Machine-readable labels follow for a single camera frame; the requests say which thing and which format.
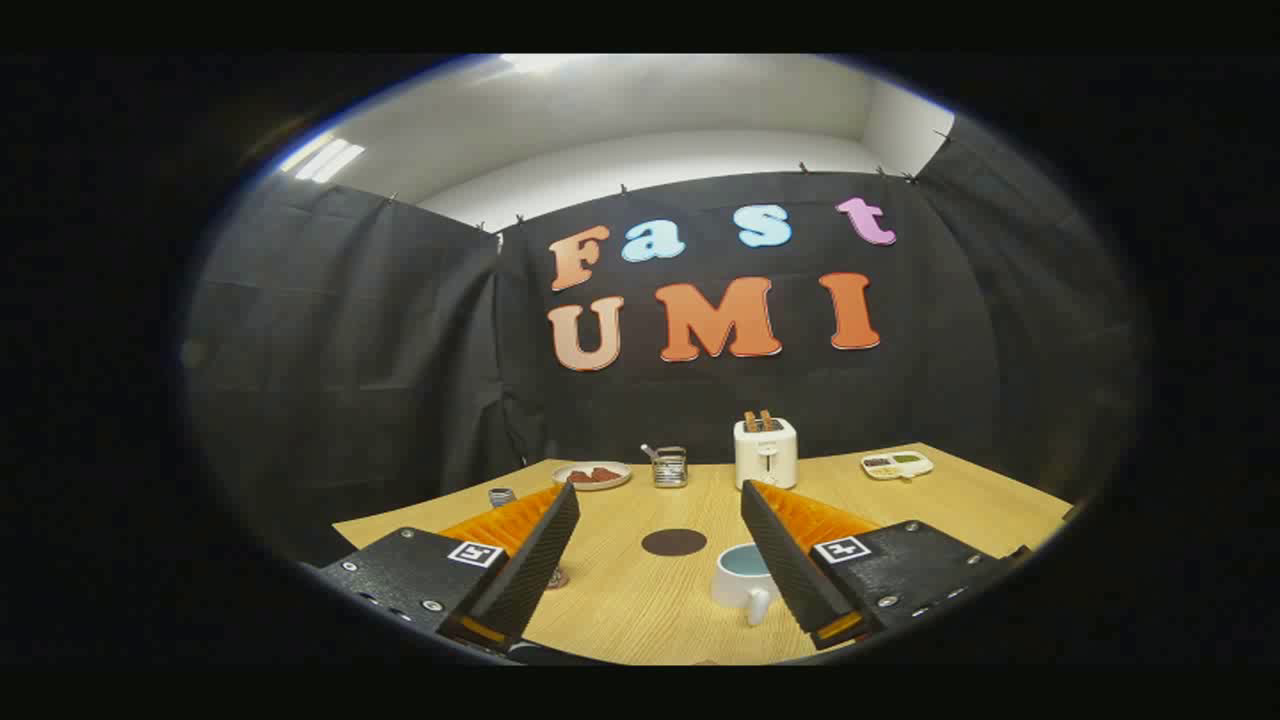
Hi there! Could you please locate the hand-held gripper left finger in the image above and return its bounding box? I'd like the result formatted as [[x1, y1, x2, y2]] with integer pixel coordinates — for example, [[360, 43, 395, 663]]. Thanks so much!
[[318, 482, 582, 656]]

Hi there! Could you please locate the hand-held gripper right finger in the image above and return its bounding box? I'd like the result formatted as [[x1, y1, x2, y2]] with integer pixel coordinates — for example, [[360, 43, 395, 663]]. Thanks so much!
[[740, 479, 1031, 651]]

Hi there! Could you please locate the white cup with blue inside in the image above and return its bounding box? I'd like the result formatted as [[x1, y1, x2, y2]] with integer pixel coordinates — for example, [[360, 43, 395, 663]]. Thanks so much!
[[711, 543, 776, 627]]

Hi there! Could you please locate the silver bottle with red label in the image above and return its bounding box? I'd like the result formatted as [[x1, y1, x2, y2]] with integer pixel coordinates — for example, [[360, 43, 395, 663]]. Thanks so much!
[[487, 486, 571, 591]]

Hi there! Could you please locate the dark round coaster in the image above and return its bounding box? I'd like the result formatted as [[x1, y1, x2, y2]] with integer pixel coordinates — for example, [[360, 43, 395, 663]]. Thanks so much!
[[641, 528, 707, 557]]

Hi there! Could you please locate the white round plate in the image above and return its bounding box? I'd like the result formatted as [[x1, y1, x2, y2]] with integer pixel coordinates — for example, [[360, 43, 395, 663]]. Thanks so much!
[[551, 461, 633, 491]]

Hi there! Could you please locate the white toaster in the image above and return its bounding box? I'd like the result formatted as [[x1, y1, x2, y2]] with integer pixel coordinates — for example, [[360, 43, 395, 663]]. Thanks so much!
[[734, 417, 799, 491]]

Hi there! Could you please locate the wooden table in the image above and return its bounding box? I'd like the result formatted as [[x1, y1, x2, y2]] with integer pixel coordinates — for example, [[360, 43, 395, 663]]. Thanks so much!
[[333, 442, 1076, 666]]

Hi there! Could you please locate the white divided snack tray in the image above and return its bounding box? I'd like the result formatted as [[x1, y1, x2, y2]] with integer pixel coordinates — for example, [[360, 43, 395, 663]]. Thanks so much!
[[860, 451, 935, 481]]

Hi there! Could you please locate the black backdrop cloth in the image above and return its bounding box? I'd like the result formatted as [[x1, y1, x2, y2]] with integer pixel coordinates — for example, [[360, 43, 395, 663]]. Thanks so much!
[[185, 115, 1141, 566]]

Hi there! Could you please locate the small striped ceiling light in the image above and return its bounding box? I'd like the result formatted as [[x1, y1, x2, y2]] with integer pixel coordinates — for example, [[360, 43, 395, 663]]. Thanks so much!
[[280, 135, 366, 184]]

